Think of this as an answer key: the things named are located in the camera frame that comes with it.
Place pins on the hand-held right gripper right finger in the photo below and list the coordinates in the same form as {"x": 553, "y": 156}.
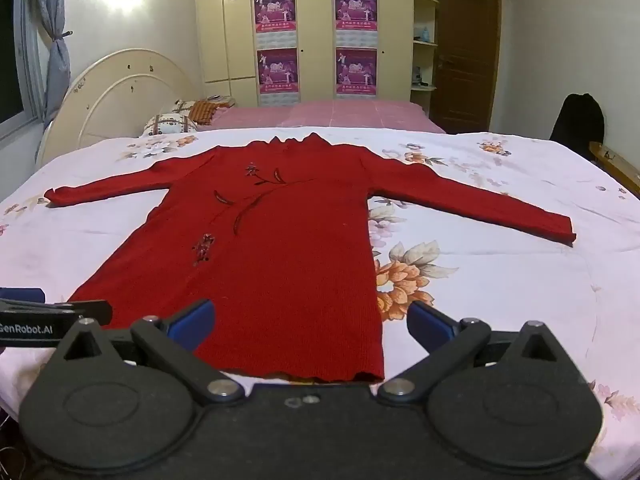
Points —
{"x": 425, "y": 327}

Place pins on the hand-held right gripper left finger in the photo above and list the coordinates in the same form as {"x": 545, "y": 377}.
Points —
{"x": 192, "y": 325}

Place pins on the red knit sweater dress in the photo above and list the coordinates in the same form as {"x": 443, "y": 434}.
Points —
{"x": 280, "y": 260}

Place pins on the white floral blanket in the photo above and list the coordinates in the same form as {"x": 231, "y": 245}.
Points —
{"x": 500, "y": 240}

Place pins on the white plaid pillow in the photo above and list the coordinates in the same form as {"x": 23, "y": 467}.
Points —
{"x": 167, "y": 125}

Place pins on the orange pillow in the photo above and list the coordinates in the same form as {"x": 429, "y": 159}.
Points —
{"x": 206, "y": 111}

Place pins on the pink bedsheet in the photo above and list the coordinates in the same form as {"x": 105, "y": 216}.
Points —
{"x": 340, "y": 115}

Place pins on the cream round bed headboard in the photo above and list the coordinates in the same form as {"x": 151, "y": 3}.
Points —
{"x": 115, "y": 100}

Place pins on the black jacket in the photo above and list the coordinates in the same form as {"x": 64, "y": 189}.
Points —
{"x": 577, "y": 125}

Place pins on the wooden furniture piece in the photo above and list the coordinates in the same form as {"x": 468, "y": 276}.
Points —
{"x": 617, "y": 162}

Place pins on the cream corner shelf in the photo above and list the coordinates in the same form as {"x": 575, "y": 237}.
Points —
{"x": 422, "y": 60}

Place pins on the brown wooden door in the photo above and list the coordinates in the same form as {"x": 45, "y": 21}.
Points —
{"x": 465, "y": 60}

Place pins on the window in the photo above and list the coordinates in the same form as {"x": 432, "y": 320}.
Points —
{"x": 10, "y": 60}

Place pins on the grey-blue curtain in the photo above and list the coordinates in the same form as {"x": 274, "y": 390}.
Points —
{"x": 57, "y": 60}

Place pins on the small blue figurine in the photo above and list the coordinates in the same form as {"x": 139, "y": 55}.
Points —
{"x": 425, "y": 35}

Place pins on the cream wardrobe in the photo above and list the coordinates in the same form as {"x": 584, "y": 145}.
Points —
{"x": 315, "y": 35}

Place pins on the purple wall poster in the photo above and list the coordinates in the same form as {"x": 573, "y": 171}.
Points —
{"x": 278, "y": 72}
{"x": 356, "y": 70}
{"x": 356, "y": 7}
{"x": 275, "y": 10}

